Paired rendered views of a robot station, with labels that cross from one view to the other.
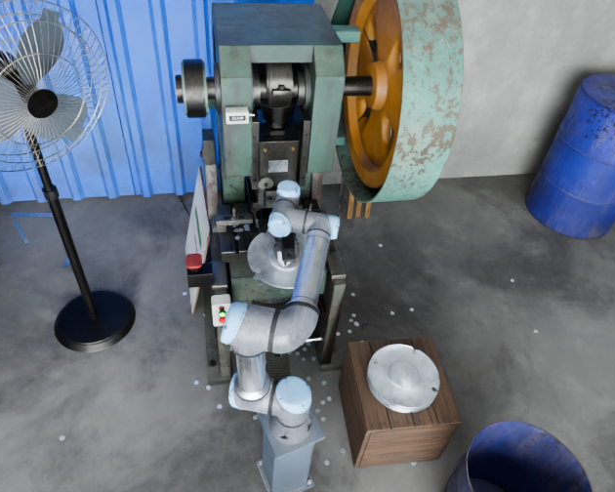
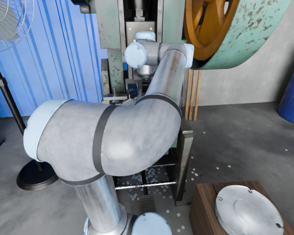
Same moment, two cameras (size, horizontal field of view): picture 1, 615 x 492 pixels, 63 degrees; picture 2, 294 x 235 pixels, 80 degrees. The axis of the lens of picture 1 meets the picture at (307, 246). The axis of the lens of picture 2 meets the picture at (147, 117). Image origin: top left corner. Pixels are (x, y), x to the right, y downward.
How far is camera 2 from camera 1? 1.09 m
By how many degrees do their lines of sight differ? 14
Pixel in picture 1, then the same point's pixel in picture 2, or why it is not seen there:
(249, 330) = (61, 129)
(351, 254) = not seen: hidden behind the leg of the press
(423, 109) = not seen: outside the picture
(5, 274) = (5, 147)
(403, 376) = (248, 212)
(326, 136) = (175, 10)
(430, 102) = not seen: outside the picture
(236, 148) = (107, 21)
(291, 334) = (135, 135)
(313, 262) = (170, 66)
